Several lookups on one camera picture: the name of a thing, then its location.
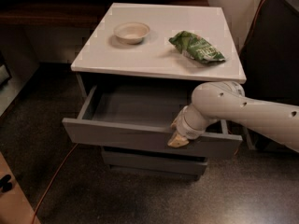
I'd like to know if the grey drawer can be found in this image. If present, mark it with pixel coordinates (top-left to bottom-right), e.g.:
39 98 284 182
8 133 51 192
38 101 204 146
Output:
63 84 242 158
102 147 207 175

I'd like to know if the orange cable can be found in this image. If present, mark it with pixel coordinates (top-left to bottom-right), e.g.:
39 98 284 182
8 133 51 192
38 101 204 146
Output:
29 0 292 224

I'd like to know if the white paper bowl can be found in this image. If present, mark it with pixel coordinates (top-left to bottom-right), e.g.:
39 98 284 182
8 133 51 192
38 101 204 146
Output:
114 22 150 45

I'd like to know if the tan robot base corner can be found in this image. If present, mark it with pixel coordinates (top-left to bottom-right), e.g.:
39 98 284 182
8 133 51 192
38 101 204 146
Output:
0 153 41 224

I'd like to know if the grey bottom drawer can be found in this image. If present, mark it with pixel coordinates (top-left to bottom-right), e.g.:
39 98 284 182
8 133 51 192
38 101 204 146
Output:
102 147 207 175

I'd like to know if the green chip bag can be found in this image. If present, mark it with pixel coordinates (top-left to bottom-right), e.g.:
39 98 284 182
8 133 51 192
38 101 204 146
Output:
169 31 225 64

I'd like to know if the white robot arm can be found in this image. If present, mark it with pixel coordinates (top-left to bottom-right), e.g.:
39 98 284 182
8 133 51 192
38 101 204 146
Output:
168 81 299 152

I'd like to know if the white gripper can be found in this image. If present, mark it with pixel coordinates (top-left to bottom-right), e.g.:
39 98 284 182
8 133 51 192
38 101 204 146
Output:
167 105 217 148

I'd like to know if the grey drawer cabinet white top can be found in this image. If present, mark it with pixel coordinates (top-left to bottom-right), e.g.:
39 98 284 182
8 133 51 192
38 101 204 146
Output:
71 3 246 179

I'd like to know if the grey top drawer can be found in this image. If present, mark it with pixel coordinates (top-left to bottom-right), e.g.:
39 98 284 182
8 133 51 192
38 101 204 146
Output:
63 84 242 158

